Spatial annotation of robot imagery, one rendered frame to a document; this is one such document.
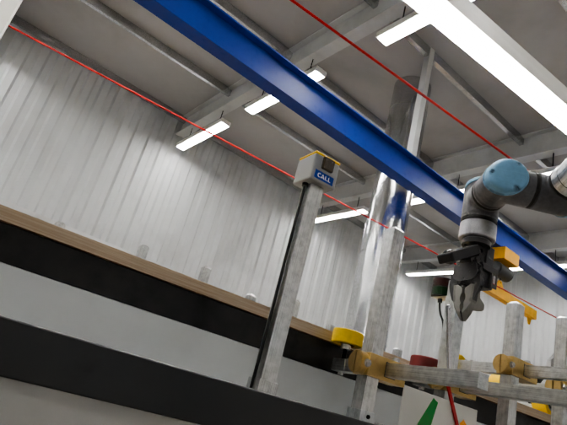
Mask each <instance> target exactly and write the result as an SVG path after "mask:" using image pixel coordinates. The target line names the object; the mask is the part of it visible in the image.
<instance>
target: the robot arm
mask: <svg viewBox="0 0 567 425"><path fill-rule="evenodd" d="M463 195H464V198H463V204H462V216H461V222H460V229H459V236H458V238H459V240H460V241H461V242H462V248H459V249H456V250H445V251H444V252H443V253H441V254H438V255H437V258H438V262H439V263H440V264H445V263H446V264H448V265H451V264H454V263H456V261H459V260H460V261H459V262H457V264H456V265H455V266H454V271H453V274H451V280H450V286H449V289H450V294H451V300H452V301H453V305H454V308H455V310H456V313H457V315H458V317H459V319H460V321H466V320H467V319H468V318H469V316H470V315H471V313H472V312H473V311H483V310H484V303H483V301H482V300H481V298H480V292H481V291H490V290H492V289H494V290H496V288H497V280H498V270H497V269H495V268H493V264H494V249H493V248H491V245H493V244H495V241H496V234H497V224H498V216H499V210H500V209H501V208H502V207H503V206H504V205H505V204H509V205H512V206H516V207H522V208H527V209H531V210H534V211H538V212H542V213H548V214H552V215H554V216H556V217H559V218H567V158H566V160H565V161H564V162H563V163H562V164H561V165H560V166H559V167H557V168H556V169H555V170H554V171H553V172H552V173H551V174H550V175H545V174H540V173H537V172H532V171H529V170H527V168H526V167H525V166H524V165H523V164H522V163H520V162H519V161H517V160H514V159H500V160H498V161H496V162H494V163H493V164H491V165H490V166H489V167H488V168H487V169H486V170H485V171H484V173H483V174H482V176H478V177H474V178H473V179H470V180H469V181H468V182H467V183H466V186H465V189H464V192H463ZM494 275H496V278H495V285H494V284H493V279H494ZM462 286H463V287H462Z"/></svg>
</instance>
